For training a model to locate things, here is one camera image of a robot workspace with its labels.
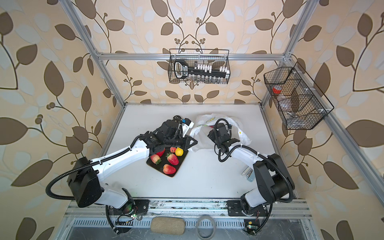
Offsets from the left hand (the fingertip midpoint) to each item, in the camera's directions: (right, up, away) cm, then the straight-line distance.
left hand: (199, 141), depth 74 cm
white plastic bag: (+4, +9, +6) cm, 11 cm away
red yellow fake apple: (-17, -17, +8) cm, 25 cm away
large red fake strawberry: (-15, -12, +12) cm, 23 cm away
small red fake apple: (-16, -8, +17) cm, 25 cm away
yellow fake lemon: (-12, -8, +14) cm, 20 cm away
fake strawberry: (-25, -12, +12) cm, 30 cm away
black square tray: (-17, -15, +12) cm, 26 cm away
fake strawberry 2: (-21, -8, +7) cm, 24 cm away
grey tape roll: (+4, -37, -1) cm, 38 cm away
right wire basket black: (+54, +20, +3) cm, 57 cm away
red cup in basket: (+46, +29, +13) cm, 56 cm away
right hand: (+8, +2, +17) cm, 19 cm away
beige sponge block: (-14, -37, -7) cm, 40 cm away
